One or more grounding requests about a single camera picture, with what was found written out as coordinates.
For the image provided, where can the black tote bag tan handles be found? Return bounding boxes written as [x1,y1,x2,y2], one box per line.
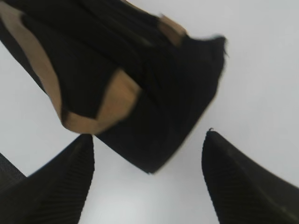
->
[0,0,226,173]

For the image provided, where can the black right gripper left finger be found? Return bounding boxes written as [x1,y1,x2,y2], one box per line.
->
[0,134,95,224]

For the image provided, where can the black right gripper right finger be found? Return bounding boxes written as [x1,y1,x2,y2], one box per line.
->
[201,129,299,224]

